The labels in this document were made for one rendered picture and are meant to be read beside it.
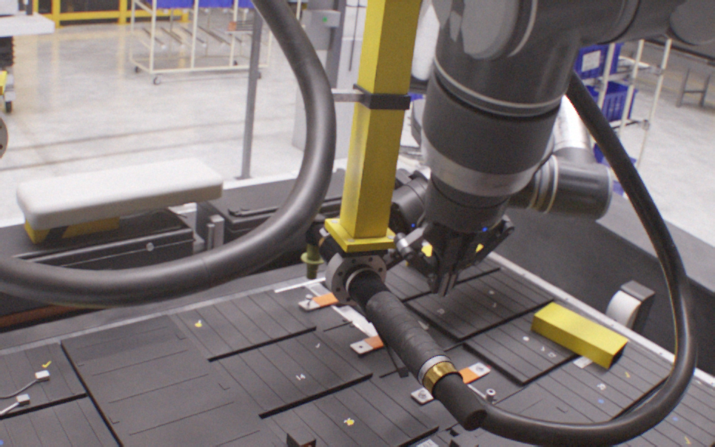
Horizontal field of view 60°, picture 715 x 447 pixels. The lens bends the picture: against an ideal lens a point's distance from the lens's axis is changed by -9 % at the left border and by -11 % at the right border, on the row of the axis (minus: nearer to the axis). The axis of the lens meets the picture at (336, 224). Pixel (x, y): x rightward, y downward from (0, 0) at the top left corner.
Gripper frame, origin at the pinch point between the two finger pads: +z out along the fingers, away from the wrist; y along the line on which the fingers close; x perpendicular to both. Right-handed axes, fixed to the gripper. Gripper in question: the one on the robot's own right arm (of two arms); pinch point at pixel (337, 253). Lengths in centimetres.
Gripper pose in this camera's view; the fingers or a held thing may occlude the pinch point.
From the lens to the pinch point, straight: 103.3
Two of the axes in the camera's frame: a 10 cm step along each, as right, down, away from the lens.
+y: 3.6, 7.6, 5.4
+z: -8.6, 5.0, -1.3
